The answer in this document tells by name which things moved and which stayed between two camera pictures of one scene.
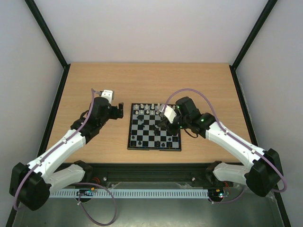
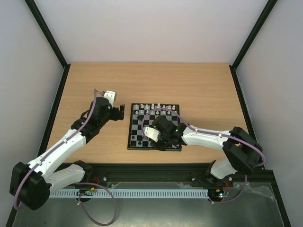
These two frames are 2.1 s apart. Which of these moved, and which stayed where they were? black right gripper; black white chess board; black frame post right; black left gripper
Moved: black right gripper
Stayed: black left gripper; black white chess board; black frame post right
